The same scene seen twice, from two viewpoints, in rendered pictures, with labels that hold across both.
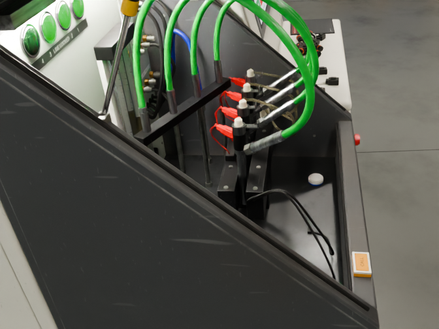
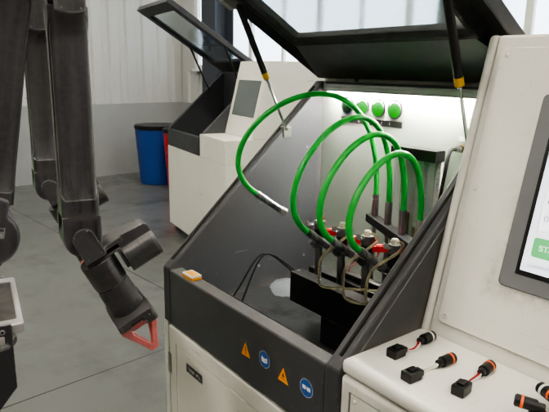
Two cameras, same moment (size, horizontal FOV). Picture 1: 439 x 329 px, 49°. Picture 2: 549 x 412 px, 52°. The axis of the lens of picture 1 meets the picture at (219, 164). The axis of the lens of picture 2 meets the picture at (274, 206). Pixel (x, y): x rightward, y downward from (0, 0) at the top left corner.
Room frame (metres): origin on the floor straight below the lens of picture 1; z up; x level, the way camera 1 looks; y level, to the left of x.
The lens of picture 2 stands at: (1.63, -1.15, 1.47)
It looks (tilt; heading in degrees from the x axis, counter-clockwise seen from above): 14 degrees down; 130
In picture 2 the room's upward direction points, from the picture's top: 1 degrees clockwise
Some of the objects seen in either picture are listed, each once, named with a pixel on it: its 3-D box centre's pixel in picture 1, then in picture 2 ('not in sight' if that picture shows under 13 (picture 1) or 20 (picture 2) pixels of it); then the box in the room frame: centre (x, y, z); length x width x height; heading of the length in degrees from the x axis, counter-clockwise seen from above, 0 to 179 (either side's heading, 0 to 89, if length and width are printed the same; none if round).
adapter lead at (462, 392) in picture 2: (306, 71); (475, 377); (1.36, -0.30, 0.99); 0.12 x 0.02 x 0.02; 84
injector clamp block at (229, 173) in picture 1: (249, 172); (350, 315); (0.98, -0.07, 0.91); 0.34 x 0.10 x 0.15; 168
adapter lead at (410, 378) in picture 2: (317, 80); (430, 366); (1.29, -0.31, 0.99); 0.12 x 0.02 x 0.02; 74
